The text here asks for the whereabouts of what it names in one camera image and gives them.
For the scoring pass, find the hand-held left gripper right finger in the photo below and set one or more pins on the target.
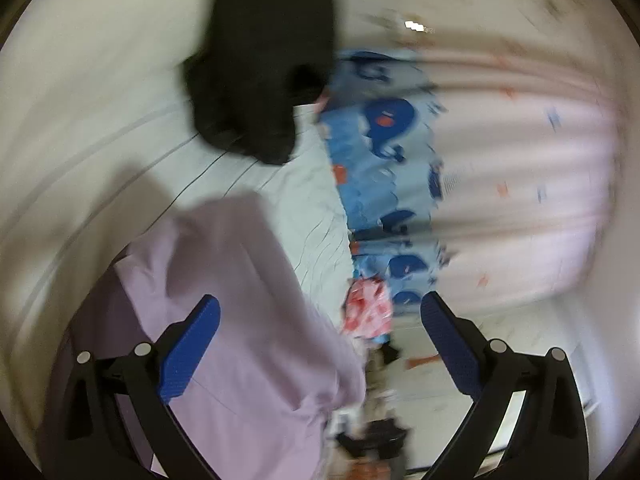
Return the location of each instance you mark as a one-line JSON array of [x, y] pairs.
[[450, 342]]

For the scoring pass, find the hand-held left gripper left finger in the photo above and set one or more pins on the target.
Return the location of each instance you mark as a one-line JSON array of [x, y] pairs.
[[192, 345]]

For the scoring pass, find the purple two-tone jacket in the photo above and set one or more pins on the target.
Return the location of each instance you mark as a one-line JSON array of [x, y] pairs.
[[240, 335]]

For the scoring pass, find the pink checked cloth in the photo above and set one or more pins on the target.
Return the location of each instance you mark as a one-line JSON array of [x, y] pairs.
[[367, 310]]

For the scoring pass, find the whale print curtain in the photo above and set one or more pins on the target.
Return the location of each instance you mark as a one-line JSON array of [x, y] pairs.
[[390, 160]]

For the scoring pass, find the white striped bed sheet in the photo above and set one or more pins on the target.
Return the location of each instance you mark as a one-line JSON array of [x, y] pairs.
[[100, 110]]

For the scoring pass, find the black garment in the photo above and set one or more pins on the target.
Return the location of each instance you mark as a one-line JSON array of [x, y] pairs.
[[260, 60]]

